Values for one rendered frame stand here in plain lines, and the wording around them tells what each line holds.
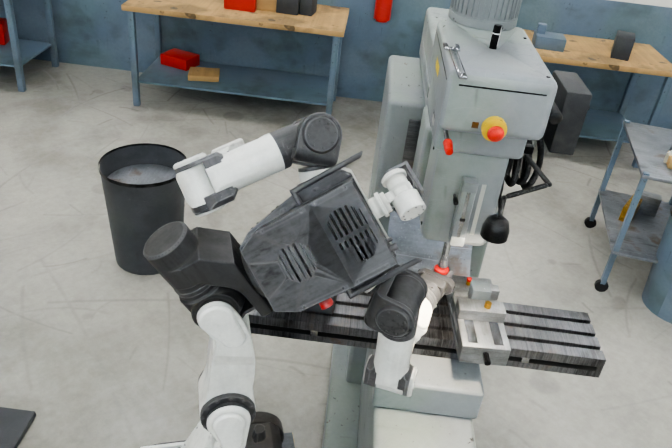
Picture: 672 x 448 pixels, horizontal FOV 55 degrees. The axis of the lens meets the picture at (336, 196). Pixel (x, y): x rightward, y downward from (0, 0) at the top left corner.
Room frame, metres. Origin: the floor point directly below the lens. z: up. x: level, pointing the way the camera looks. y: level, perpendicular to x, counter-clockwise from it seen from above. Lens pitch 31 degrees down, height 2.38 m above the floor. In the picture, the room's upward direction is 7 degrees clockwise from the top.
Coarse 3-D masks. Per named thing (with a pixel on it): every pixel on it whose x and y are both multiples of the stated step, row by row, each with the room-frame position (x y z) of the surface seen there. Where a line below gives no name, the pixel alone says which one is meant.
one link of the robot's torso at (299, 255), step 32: (352, 160) 1.23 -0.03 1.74; (320, 192) 1.22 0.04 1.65; (352, 192) 1.12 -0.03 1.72; (256, 224) 1.27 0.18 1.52; (288, 224) 1.10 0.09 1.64; (320, 224) 1.09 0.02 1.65; (352, 224) 1.10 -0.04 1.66; (256, 256) 1.09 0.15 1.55; (288, 256) 1.08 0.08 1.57; (320, 256) 1.07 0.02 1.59; (352, 256) 1.16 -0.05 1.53; (384, 256) 1.07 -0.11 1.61; (288, 288) 1.06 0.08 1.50; (320, 288) 1.05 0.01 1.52; (352, 288) 1.13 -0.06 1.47
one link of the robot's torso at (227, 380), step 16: (208, 304) 1.09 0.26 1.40; (224, 304) 1.10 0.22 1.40; (208, 320) 1.08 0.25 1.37; (224, 320) 1.09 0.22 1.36; (240, 320) 1.11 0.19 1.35; (224, 336) 1.09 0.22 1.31; (240, 336) 1.10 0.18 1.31; (208, 352) 1.19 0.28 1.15; (224, 352) 1.10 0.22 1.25; (240, 352) 1.11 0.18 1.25; (208, 368) 1.16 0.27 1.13; (224, 368) 1.12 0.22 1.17; (240, 368) 1.13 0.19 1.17; (208, 384) 1.13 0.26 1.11; (224, 384) 1.12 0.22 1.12; (240, 384) 1.13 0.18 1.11; (208, 400) 1.11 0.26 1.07; (224, 400) 1.11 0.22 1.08; (240, 400) 1.12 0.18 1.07; (208, 416) 1.09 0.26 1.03
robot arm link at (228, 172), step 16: (256, 144) 1.26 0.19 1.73; (272, 144) 1.26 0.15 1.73; (192, 160) 1.22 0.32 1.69; (208, 160) 1.21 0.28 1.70; (224, 160) 1.22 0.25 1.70; (240, 160) 1.22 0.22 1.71; (256, 160) 1.23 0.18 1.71; (272, 160) 1.24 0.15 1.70; (208, 176) 1.21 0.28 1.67; (224, 176) 1.20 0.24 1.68; (240, 176) 1.21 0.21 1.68; (256, 176) 1.23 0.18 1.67; (224, 192) 1.19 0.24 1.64; (208, 208) 1.18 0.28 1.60
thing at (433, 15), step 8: (432, 8) 2.53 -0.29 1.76; (440, 8) 2.54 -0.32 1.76; (432, 16) 2.41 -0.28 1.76; (440, 16) 2.42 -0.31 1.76; (448, 16) 2.43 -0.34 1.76; (424, 24) 2.52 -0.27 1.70; (432, 24) 2.31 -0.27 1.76; (424, 32) 2.46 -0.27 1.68; (432, 32) 2.22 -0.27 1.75; (424, 40) 2.40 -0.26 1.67; (432, 40) 2.14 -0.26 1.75; (424, 48) 2.35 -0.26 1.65; (432, 48) 2.08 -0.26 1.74; (424, 56) 2.27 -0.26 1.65; (424, 64) 2.22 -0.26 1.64; (424, 72) 2.17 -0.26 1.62; (424, 80) 2.15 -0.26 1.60; (424, 88) 2.10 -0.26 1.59; (424, 96) 2.06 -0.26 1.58
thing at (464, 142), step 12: (432, 84) 1.82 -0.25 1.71; (432, 96) 1.76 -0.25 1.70; (432, 108) 1.71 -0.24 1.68; (432, 120) 1.66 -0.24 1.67; (432, 132) 1.61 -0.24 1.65; (456, 132) 1.54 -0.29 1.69; (456, 144) 1.54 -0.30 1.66; (468, 144) 1.54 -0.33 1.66; (480, 144) 1.54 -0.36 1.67; (492, 144) 1.54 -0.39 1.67; (504, 144) 1.54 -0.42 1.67; (516, 144) 1.54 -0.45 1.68; (504, 156) 1.54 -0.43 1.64; (516, 156) 1.54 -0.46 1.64
